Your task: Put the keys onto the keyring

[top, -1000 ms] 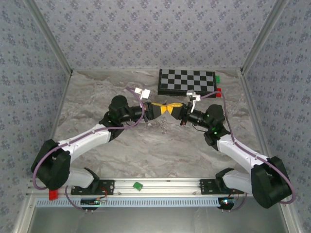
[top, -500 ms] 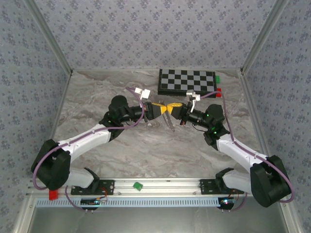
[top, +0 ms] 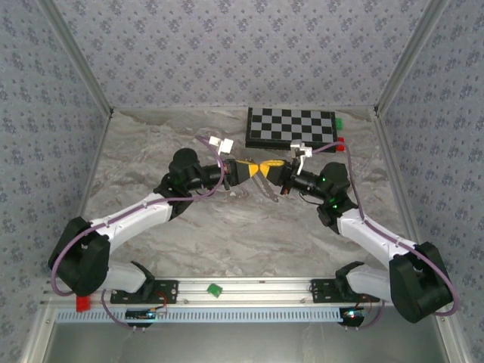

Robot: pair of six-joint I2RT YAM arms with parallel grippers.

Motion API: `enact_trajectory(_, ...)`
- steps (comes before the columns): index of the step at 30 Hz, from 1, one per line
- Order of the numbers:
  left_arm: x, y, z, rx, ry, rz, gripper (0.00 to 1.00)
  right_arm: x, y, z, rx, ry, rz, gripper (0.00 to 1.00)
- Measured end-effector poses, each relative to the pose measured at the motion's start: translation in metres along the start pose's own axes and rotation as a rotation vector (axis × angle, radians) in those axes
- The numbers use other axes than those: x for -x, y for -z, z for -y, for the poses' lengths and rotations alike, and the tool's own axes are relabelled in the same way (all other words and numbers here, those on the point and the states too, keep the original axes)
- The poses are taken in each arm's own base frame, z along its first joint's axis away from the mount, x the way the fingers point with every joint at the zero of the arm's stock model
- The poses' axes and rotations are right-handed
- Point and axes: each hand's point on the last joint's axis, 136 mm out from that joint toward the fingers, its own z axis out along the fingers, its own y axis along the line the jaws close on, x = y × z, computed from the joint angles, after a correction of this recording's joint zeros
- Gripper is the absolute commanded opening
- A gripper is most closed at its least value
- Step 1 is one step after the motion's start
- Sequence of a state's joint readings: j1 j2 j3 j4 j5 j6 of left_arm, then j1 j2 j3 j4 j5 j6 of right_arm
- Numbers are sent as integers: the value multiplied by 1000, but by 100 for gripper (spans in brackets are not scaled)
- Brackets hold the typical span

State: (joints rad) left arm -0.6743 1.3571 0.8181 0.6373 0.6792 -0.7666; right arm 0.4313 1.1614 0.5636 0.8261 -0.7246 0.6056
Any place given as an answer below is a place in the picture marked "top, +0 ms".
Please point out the grey metal key holder plate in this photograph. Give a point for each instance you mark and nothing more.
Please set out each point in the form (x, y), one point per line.
(269, 191)

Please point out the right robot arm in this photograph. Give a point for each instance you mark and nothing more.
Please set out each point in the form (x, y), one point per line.
(370, 234)

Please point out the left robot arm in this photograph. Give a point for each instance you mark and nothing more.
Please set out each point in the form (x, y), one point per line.
(128, 221)

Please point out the small red plastic block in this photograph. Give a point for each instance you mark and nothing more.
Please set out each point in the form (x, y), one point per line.
(341, 140)

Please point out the black grey chessboard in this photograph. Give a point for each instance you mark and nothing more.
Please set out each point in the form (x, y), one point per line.
(287, 125)

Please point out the green plastic block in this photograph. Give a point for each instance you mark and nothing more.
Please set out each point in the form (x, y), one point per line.
(339, 123)
(214, 290)

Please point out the aluminium table edge profile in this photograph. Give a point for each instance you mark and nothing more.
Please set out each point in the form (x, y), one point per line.
(89, 189)
(395, 170)

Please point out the small circuit board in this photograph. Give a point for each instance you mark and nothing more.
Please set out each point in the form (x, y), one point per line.
(140, 314)
(353, 314)

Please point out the large red plastic block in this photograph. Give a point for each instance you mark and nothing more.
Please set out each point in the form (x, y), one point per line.
(84, 304)

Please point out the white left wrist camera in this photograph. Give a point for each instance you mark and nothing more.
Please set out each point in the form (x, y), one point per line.
(223, 145)

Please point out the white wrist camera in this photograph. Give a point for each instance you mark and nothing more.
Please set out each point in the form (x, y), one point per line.
(300, 146)
(223, 145)

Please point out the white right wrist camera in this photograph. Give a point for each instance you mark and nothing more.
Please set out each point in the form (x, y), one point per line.
(300, 146)

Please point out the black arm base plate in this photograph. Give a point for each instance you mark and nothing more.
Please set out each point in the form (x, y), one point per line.
(321, 291)
(166, 291)

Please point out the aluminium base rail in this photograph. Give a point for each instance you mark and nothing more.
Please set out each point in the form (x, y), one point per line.
(257, 293)

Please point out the aluminium frame post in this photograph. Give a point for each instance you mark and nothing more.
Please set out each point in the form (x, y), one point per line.
(77, 56)
(408, 56)

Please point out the aluminium frame leg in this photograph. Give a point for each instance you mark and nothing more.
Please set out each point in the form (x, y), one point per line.
(39, 336)
(452, 340)

